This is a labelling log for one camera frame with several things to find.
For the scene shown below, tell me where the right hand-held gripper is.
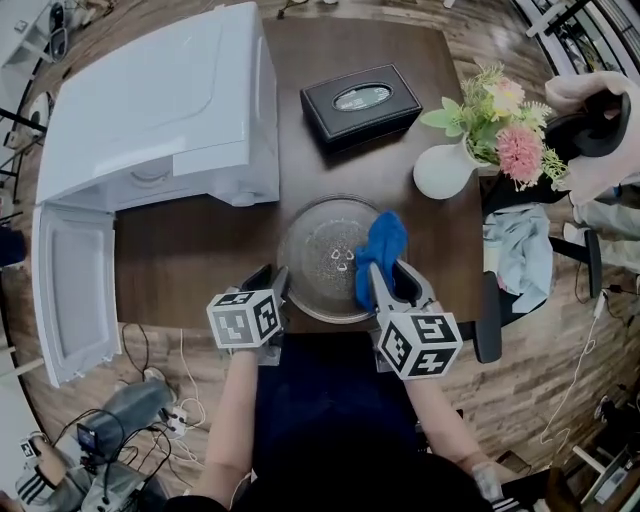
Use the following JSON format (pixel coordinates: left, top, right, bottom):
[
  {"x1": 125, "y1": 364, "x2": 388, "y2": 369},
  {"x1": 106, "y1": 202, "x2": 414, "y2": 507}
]
[{"x1": 368, "y1": 258, "x2": 464, "y2": 383}]

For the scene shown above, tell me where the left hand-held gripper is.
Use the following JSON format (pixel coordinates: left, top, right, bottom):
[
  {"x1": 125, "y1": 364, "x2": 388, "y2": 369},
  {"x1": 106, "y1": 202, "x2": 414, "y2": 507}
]
[{"x1": 206, "y1": 263, "x2": 292, "y2": 366}]

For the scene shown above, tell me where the clear glass plate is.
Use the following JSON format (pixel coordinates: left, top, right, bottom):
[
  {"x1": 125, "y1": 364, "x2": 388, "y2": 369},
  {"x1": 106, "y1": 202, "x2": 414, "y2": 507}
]
[{"x1": 277, "y1": 194, "x2": 409, "y2": 326}]

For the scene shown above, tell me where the blue cloth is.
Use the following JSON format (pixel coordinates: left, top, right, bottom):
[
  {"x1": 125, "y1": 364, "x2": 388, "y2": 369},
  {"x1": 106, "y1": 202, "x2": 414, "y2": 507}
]
[{"x1": 353, "y1": 209, "x2": 409, "y2": 314}]

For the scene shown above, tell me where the person's left forearm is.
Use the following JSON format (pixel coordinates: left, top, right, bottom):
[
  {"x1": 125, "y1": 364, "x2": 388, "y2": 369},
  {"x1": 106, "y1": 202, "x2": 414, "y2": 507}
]
[{"x1": 192, "y1": 347, "x2": 262, "y2": 497}]

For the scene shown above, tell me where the person's right forearm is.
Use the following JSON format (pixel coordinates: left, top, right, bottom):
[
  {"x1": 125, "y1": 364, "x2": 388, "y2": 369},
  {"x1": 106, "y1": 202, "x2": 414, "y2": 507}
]
[{"x1": 399, "y1": 372, "x2": 507, "y2": 482}]

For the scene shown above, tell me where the white microwave oven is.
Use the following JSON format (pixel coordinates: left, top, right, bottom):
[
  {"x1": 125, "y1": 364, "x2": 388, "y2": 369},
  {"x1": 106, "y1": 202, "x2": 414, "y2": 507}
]
[{"x1": 32, "y1": 2, "x2": 281, "y2": 389}]

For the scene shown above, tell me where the black mesh office chair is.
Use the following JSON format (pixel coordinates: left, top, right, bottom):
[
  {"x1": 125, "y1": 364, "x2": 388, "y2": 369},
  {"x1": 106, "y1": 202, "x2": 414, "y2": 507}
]
[{"x1": 472, "y1": 92, "x2": 634, "y2": 365}]

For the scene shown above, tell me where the person's dark navy clothing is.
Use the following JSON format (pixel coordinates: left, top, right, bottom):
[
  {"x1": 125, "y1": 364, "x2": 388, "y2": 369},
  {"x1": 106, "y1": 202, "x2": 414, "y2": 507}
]
[{"x1": 252, "y1": 332, "x2": 422, "y2": 469}]

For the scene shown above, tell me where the white ribbed vase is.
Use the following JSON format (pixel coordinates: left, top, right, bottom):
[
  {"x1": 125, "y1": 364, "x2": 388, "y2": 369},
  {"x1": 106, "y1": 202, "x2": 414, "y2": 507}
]
[{"x1": 412, "y1": 132, "x2": 494, "y2": 202}]

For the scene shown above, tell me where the light blue garment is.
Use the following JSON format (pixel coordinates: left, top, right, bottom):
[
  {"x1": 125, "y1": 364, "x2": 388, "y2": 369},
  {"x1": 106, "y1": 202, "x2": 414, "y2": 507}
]
[{"x1": 482, "y1": 204, "x2": 557, "y2": 314}]

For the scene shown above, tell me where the small white power strip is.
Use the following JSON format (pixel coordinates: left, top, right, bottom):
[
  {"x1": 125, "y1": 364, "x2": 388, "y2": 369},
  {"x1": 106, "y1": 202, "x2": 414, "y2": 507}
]
[{"x1": 164, "y1": 406, "x2": 190, "y2": 434}]

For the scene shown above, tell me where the black tissue box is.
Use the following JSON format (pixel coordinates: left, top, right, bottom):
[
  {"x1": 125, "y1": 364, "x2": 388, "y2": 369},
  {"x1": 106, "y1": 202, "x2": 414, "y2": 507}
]
[{"x1": 299, "y1": 63, "x2": 424, "y2": 154}]

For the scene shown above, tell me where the artificial flower bouquet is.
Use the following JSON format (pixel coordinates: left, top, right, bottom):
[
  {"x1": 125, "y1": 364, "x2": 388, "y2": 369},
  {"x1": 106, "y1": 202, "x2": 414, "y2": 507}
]
[{"x1": 419, "y1": 59, "x2": 571, "y2": 194}]

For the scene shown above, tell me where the pale pink garment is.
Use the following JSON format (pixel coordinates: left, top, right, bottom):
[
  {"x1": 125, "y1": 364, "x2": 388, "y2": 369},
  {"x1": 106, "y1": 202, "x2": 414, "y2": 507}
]
[{"x1": 544, "y1": 69, "x2": 640, "y2": 207}]

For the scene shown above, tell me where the black metal railing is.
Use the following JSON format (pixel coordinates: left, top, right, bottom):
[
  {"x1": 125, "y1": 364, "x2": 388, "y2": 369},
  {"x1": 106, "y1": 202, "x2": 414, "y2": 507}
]
[{"x1": 519, "y1": 0, "x2": 640, "y2": 76}]

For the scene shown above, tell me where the thin white cable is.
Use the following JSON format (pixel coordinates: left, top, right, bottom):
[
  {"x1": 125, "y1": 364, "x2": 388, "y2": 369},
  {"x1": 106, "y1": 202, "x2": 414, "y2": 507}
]
[{"x1": 178, "y1": 328, "x2": 207, "y2": 467}]

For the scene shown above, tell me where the white floor cable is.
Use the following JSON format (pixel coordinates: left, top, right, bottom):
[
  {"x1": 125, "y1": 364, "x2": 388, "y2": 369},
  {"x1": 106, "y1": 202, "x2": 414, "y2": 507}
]
[{"x1": 539, "y1": 314, "x2": 601, "y2": 447}]

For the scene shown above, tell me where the black cable tangle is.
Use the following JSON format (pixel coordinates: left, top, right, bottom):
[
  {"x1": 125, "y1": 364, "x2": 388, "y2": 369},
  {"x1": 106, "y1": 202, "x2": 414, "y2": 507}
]
[{"x1": 49, "y1": 408, "x2": 177, "y2": 501}]

